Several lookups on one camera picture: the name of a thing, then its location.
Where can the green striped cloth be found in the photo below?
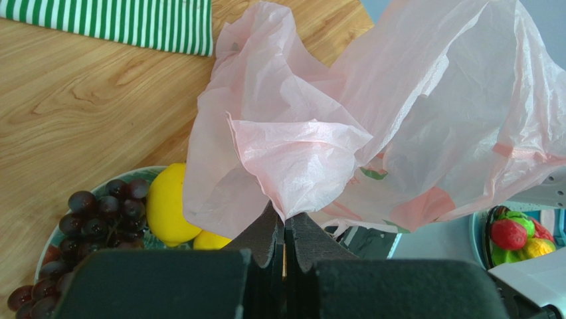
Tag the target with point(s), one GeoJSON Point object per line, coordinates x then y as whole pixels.
{"type": "Point", "coordinates": [176, 26]}

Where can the pink plastic bag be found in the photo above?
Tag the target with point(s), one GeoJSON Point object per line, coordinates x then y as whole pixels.
{"type": "Point", "coordinates": [442, 109]}

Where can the patterned fruit plate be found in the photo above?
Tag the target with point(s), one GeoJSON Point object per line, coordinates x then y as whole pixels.
{"type": "Point", "coordinates": [149, 240]}

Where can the purple grape bunch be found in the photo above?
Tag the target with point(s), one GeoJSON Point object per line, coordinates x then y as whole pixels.
{"type": "Point", "coordinates": [114, 220]}

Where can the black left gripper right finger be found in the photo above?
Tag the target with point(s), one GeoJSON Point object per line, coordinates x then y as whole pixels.
{"type": "Point", "coordinates": [327, 281]}

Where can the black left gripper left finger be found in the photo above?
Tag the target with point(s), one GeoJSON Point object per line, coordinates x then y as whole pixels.
{"type": "Point", "coordinates": [241, 280]}

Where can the yellow pear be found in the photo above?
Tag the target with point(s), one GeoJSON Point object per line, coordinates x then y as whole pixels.
{"type": "Point", "coordinates": [208, 241]}

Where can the yellow lemon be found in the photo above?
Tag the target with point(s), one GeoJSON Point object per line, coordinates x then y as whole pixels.
{"type": "Point", "coordinates": [164, 209]}

